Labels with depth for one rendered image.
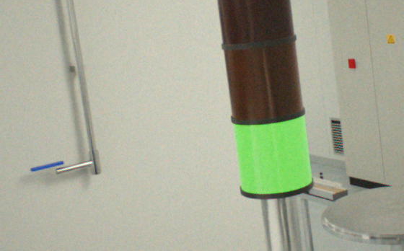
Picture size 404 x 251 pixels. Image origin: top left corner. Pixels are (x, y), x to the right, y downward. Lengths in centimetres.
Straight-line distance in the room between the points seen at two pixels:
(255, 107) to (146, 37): 154
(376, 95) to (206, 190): 577
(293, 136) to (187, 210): 164
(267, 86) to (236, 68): 2
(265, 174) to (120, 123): 152
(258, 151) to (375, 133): 747
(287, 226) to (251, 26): 14
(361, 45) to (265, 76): 738
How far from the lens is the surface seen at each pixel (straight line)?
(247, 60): 49
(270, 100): 49
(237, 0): 49
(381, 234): 420
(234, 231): 223
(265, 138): 50
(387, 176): 799
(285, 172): 50
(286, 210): 52
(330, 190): 504
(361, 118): 808
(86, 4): 197
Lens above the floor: 234
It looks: 7 degrees down
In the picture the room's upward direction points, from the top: 7 degrees counter-clockwise
